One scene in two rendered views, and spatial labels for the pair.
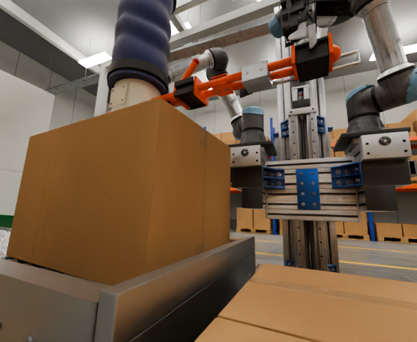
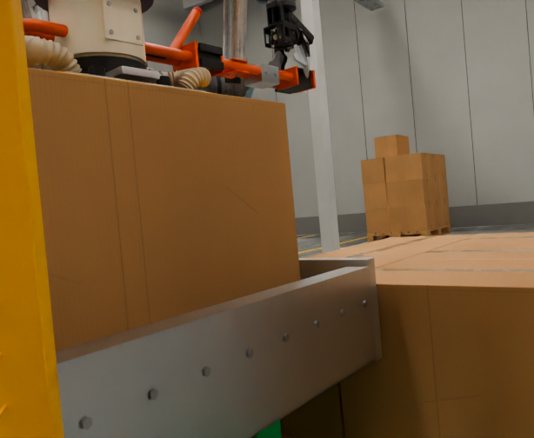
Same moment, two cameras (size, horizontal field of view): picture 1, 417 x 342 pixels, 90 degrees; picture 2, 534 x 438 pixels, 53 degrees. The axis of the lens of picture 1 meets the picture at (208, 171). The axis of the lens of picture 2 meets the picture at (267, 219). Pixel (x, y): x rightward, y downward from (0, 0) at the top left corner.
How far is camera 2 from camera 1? 1.24 m
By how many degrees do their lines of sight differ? 78
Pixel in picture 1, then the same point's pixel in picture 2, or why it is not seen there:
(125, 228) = (277, 239)
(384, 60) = (236, 53)
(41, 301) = (342, 284)
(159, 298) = not seen: hidden behind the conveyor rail
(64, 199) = (179, 220)
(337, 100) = not seen: outside the picture
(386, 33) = (243, 27)
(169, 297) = not seen: hidden behind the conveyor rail
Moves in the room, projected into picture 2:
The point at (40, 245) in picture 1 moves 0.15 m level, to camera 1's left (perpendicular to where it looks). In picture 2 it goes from (145, 304) to (94, 327)
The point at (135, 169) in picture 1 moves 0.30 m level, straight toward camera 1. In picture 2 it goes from (276, 178) to (417, 166)
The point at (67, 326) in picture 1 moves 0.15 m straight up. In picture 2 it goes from (358, 287) to (352, 211)
